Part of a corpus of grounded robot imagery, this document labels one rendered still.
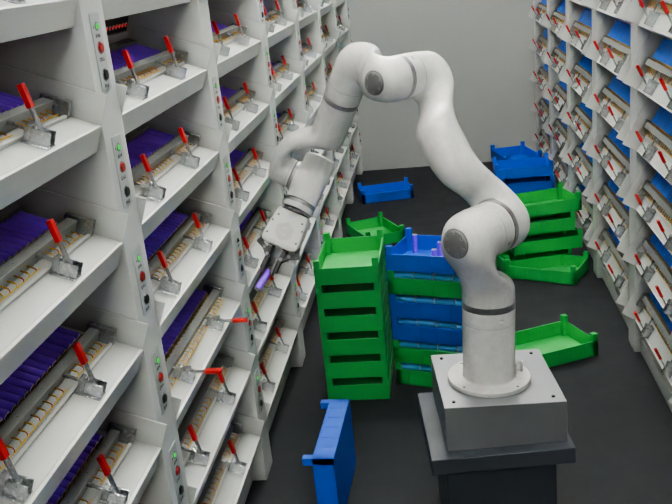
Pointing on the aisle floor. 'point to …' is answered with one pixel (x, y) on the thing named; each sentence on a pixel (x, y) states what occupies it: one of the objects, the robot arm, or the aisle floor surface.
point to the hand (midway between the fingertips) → (270, 266)
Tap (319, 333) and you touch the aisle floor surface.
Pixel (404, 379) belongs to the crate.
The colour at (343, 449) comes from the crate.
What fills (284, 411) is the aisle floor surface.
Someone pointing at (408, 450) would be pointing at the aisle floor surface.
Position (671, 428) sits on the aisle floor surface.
